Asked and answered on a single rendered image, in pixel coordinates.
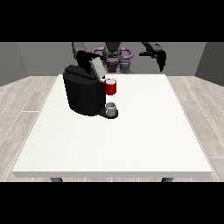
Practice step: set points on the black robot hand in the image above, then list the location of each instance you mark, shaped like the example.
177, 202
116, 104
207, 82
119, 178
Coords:
160, 57
84, 60

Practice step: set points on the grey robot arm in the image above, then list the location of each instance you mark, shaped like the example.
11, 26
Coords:
78, 48
151, 46

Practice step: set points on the pale grey machine lid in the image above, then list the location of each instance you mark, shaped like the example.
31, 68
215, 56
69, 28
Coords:
98, 69

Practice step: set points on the black coffee machine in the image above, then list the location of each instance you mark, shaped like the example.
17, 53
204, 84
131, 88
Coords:
83, 93

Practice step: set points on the small grey coffee pod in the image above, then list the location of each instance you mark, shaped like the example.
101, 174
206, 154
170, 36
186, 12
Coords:
124, 66

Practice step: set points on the red pod holder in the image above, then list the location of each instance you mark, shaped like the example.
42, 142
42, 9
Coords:
110, 88

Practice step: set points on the small grey cup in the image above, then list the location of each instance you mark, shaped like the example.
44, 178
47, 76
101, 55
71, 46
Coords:
110, 109

